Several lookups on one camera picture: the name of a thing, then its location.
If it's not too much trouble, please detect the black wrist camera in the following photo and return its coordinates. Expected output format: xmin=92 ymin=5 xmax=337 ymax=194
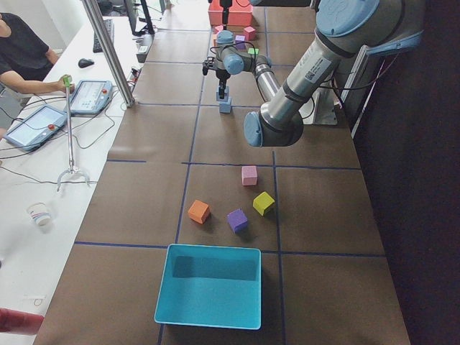
xmin=202 ymin=56 xmax=216 ymax=76

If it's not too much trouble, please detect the pink foam block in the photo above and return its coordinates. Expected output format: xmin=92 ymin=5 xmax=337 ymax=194
xmin=241 ymin=165 xmax=258 ymax=186

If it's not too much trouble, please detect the crimson foam block lower right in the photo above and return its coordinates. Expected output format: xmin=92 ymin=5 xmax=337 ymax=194
xmin=214 ymin=25 xmax=224 ymax=34

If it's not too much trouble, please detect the black keyboard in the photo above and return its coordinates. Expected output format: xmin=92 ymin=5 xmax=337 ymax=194
xmin=93 ymin=18 xmax=115 ymax=54

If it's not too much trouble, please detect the pink plastic tray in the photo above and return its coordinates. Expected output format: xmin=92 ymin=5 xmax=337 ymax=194
xmin=208 ymin=1 xmax=253 ymax=26

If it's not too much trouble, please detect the crimson foam block upper right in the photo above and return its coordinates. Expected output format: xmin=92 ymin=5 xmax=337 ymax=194
xmin=243 ymin=26 xmax=257 ymax=41

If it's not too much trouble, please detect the yellow foam block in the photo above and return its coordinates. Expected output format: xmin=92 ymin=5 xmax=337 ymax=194
xmin=252 ymin=191 xmax=275 ymax=216

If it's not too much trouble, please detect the seated person black shirt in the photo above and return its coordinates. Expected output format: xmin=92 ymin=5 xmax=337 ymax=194
xmin=1 ymin=13 xmax=66 ymax=94

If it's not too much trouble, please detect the teach pendant near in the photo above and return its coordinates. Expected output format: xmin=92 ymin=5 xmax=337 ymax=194
xmin=4 ymin=105 xmax=67 ymax=152

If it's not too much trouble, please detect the teal plastic bin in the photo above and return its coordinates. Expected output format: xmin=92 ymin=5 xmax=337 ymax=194
xmin=154 ymin=244 xmax=262 ymax=330

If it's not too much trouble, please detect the light blue foam block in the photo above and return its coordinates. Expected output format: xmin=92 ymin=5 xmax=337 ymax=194
xmin=216 ymin=91 xmax=229 ymax=102
xmin=218 ymin=100 xmax=232 ymax=114

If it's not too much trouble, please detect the purple foam block left side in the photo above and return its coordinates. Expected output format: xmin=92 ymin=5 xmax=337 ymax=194
xmin=226 ymin=208 xmax=249 ymax=234

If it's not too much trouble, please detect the teach pendant far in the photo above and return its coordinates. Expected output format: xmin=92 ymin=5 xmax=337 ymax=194
xmin=70 ymin=80 xmax=113 ymax=116

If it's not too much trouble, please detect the black monitor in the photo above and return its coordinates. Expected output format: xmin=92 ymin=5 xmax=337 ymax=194
xmin=124 ymin=0 xmax=155 ymax=37

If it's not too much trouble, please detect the paper cup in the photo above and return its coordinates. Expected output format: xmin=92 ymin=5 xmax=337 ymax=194
xmin=27 ymin=202 xmax=51 ymax=226

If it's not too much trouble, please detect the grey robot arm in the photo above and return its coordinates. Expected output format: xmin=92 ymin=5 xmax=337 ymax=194
xmin=202 ymin=1 xmax=427 ymax=147

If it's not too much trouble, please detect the metal reacher grabber tool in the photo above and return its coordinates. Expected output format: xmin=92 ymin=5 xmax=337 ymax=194
xmin=57 ymin=85 xmax=90 ymax=192

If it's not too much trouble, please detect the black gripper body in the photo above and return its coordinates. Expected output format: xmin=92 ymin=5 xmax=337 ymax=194
xmin=216 ymin=68 xmax=231 ymax=89
xmin=219 ymin=0 xmax=231 ymax=13

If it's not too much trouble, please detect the purple foam block right side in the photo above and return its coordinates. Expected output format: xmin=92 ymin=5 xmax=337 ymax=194
xmin=234 ymin=35 xmax=246 ymax=51

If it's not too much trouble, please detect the crimson foam block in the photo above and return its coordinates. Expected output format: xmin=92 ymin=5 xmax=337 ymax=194
xmin=243 ymin=26 xmax=257 ymax=41
xmin=214 ymin=25 xmax=224 ymax=34

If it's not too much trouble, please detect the aluminium profile post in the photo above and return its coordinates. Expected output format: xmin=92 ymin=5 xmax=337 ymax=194
xmin=82 ymin=0 xmax=135 ymax=108

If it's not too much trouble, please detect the orange foam block left side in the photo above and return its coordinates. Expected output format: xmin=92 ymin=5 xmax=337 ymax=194
xmin=188 ymin=200 xmax=211 ymax=224

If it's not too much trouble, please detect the black computer mouse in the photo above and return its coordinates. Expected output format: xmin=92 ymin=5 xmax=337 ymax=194
xmin=78 ymin=58 xmax=94 ymax=68

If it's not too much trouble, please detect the green handheld tool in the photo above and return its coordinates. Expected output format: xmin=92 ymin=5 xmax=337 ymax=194
xmin=62 ymin=75 xmax=72 ymax=88

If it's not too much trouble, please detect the teach pendant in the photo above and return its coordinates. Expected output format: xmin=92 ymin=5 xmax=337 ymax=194
xmin=4 ymin=105 xmax=67 ymax=152
xmin=70 ymin=80 xmax=113 ymax=116

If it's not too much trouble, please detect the green foam block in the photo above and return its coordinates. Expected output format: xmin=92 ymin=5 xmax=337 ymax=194
xmin=247 ymin=48 xmax=259 ymax=55

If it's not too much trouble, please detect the purple foam block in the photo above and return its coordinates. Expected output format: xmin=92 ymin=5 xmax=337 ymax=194
xmin=234 ymin=35 xmax=246 ymax=51
xmin=226 ymin=208 xmax=249 ymax=234

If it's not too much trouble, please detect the red fire extinguisher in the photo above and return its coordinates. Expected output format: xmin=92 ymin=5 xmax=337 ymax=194
xmin=1 ymin=308 xmax=44 ymax=335

